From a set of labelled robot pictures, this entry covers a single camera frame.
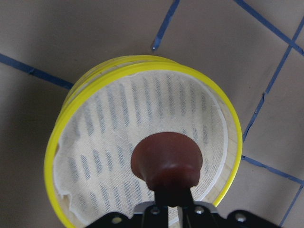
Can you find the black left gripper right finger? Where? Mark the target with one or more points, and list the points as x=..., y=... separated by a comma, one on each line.
x=194, y=214

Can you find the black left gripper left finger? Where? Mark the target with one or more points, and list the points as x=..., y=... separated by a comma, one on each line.
x=156, y=214

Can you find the brown bun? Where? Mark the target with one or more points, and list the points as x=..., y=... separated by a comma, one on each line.
x=168, y=162

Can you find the yellow bamboo steamer bottom layer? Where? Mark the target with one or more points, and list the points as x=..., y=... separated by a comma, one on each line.
x=110, y=64

